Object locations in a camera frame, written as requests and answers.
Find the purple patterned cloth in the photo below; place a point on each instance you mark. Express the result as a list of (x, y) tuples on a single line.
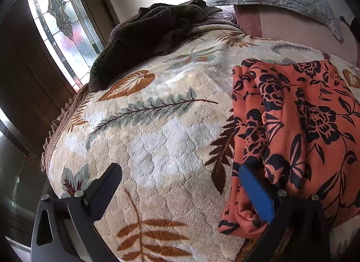
[(222, 15)]

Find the orange floral garment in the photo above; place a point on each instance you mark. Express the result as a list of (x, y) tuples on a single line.
[(303, 115)]

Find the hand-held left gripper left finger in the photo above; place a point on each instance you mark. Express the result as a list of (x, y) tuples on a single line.
[(104, 186)]

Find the arched stained glass panel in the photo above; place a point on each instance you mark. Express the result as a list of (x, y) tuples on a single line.
[(62, 25)]

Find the pink sofa armrest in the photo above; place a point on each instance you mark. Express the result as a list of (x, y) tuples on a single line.
[(287, 25)]

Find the black garment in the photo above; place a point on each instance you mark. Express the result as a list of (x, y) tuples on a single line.
[(348, 24)]

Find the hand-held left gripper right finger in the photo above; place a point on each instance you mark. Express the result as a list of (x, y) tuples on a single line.
[(257, 191)]

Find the brown wooden door frame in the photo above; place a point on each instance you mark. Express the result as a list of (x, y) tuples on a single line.
[(33, 62)]

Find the leaf print quilted blanket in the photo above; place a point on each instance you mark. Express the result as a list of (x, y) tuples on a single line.
[(157, 143)]

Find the brown ruffled bed cover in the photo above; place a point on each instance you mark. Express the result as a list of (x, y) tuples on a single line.
[(60, 121)]

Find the brown fuzzy blanket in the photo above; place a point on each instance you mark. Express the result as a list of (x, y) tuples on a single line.
[(146, 34)]

